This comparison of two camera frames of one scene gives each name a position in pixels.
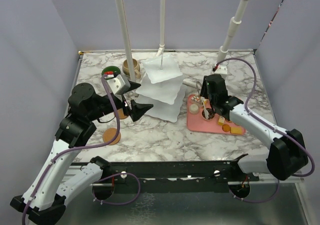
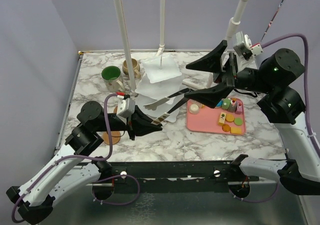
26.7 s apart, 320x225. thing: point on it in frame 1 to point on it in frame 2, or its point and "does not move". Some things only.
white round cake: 194,109 does not move
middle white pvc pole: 162,45 does not move
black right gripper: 203,89 to 210,96
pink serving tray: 201,117 does not move
